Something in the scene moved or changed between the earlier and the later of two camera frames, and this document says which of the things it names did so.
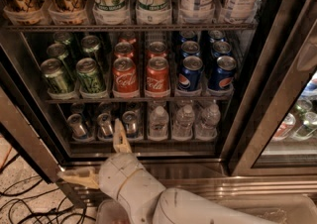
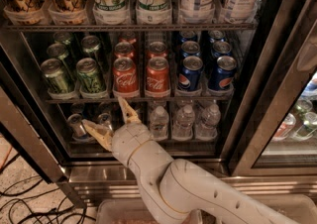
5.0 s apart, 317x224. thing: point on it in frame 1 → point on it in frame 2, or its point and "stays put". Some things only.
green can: (62, 38) stays put
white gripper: (116, 172) → (130, 140)
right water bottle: (207, 128) stays put
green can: (90, 78) stays put
